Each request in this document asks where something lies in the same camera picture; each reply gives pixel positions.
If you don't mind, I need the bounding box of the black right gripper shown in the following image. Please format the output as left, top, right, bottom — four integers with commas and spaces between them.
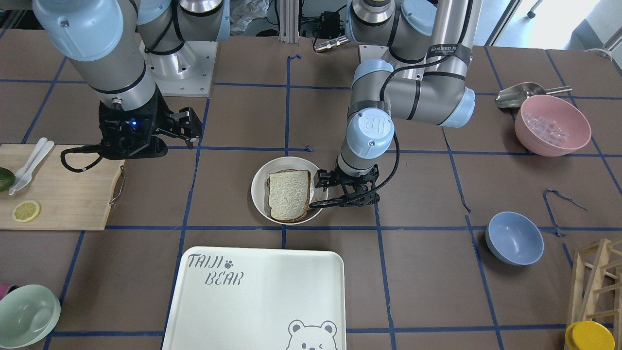
98, 90, 204, 160

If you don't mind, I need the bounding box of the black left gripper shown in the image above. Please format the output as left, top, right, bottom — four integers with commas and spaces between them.
314, 165, 380, 209

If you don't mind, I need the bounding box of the white bread slice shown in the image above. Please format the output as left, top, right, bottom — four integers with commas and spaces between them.
268, 169, 311, 222

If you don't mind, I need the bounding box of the cream round plate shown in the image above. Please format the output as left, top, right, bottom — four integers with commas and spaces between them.
250, 157, 329, 225

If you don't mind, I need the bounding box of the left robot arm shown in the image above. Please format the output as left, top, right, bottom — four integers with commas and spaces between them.
310, 0, 482, 209

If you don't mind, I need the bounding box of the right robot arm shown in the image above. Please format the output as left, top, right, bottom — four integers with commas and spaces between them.
33, 0, 230, 160

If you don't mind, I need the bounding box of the wooden cutting board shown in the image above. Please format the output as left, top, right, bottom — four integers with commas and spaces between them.
0, 144, 125, 230

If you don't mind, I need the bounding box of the cream bear serving tray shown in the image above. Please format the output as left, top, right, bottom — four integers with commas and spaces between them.
162, 246, 347, 350

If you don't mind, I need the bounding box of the white plastic knife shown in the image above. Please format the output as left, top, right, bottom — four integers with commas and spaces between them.
13, 140, 55, 195

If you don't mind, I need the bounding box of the white plastic fork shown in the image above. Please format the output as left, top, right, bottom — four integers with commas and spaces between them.
8, 137, 48, 195

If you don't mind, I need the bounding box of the lemon slice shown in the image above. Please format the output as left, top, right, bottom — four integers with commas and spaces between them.
12, 201, 41, 223

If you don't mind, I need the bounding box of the avocado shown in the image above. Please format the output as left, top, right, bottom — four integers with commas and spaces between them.
0, 168, 16, 192

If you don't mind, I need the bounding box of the light blue bowl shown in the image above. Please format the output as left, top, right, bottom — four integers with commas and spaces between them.
485, 211, 544, 266

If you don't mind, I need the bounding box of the metal scoop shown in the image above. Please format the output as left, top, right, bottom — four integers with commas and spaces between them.
495, 82, 573, 109

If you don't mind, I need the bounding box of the pink bowl with ice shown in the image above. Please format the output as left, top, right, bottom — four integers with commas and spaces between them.
515, 95, 592, 157

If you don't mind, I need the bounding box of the green bowl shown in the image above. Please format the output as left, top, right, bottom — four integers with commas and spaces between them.
0, 284, 61, 349

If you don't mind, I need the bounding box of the wooden dish rack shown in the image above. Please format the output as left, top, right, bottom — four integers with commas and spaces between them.
566, 239, 622, 350

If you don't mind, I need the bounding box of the yellow cup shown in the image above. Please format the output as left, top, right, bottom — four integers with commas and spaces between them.
564, 320, 616, 350

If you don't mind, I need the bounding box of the aluminium frame post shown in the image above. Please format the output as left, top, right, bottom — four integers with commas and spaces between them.
274, 0, 300, 46

